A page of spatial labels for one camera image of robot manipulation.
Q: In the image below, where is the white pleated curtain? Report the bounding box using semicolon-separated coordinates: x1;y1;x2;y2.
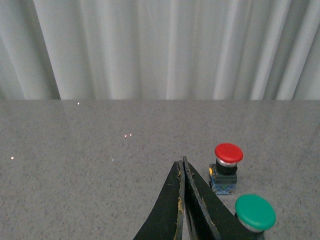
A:
0;0;320;100

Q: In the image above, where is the green mushroom push button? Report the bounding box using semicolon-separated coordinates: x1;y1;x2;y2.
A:
234;194;277;240

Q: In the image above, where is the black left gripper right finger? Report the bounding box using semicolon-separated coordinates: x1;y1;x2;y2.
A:
182;156;255;240

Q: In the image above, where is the red mushroom push button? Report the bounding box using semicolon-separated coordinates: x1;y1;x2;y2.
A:
209;142;244;195

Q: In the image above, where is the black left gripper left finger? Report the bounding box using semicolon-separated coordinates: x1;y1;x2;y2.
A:
134;160;185;240

